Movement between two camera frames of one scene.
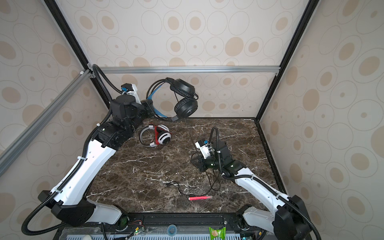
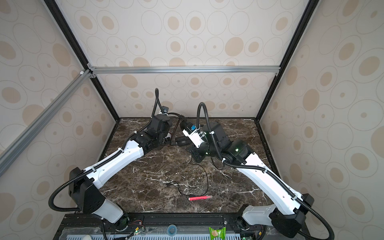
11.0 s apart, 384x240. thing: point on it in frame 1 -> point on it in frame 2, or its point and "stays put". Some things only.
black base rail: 146,224 stays put
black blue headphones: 186,104 -> 179,137
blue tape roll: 172,230 stays put
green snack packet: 217,234 stays put
